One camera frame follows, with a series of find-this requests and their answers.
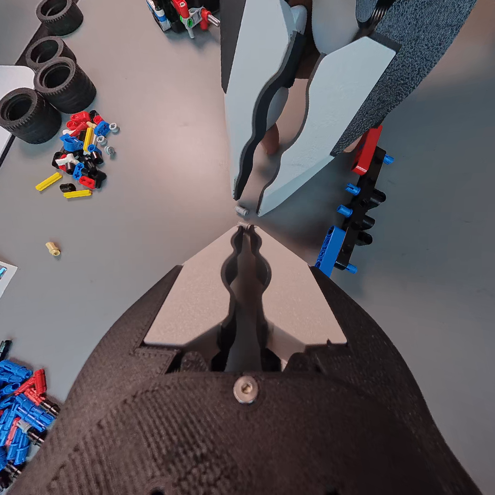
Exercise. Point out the small grey pin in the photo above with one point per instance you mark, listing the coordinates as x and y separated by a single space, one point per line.
241 210
244 224

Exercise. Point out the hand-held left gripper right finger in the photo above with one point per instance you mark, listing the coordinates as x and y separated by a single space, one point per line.
301 305

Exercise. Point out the sticker sheet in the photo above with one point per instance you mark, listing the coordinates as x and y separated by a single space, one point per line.
6 276

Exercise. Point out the pile of blue pins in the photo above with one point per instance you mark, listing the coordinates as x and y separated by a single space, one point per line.
19 406

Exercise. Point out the person's right hand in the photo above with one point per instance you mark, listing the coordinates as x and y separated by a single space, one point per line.
270 141

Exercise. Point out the toy race car model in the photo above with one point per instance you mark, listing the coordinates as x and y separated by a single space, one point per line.
174 15

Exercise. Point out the black beam assembly blue pins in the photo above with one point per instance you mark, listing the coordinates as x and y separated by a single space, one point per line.
362 201

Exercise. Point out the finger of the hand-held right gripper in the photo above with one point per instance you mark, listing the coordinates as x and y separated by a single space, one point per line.
255 58
340 96

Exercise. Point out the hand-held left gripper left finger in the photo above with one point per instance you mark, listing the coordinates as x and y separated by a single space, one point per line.
189 301

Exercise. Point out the pile of mixed small bricks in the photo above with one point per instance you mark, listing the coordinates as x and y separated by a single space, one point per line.
81 154

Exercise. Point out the small tan pin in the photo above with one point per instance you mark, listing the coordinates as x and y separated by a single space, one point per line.
53 248

